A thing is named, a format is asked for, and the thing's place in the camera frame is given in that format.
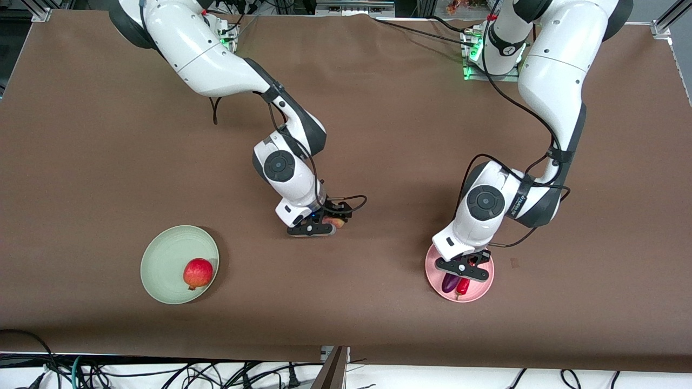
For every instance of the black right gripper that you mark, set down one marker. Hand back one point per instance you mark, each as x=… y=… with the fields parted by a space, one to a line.
x=334 y=210

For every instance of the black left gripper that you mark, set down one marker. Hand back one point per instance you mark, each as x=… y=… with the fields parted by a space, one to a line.
x=480 y=256

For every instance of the yellow-pink peach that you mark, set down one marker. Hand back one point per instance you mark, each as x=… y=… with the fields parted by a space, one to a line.
x=335 y=221

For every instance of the red chili pepper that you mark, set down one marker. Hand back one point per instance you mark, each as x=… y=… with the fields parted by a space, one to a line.
x=463 y=286

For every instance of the purple eggplant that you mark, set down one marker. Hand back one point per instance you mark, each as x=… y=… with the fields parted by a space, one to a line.
x=450 y=283

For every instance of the red pomegranate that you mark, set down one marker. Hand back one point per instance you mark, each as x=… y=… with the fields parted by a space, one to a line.
x=198 y=273

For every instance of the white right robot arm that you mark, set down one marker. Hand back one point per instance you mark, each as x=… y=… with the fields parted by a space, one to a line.
x=216 y=65

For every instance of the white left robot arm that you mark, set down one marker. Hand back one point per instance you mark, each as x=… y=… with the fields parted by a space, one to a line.
x=551 y=81

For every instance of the pink plate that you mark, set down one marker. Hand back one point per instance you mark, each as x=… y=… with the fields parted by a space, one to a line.
x=481 y=289

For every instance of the brown table cloth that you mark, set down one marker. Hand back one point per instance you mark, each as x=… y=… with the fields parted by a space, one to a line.
x=378 y=135

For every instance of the brown upright bar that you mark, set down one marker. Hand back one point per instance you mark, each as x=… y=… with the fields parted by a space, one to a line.
x=331 y=373

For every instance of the pale green plate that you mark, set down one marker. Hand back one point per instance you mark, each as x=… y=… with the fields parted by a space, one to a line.
x=167 y=265

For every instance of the grey background equipment box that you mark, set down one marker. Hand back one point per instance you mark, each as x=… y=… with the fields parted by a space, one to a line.
x=354 y=6

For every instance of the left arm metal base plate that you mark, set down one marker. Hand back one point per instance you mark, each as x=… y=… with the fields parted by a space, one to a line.
x=469 y=59

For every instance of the aluminium frame profile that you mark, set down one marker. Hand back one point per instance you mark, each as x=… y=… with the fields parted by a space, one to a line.
x=667 y=21
x=39 y=11

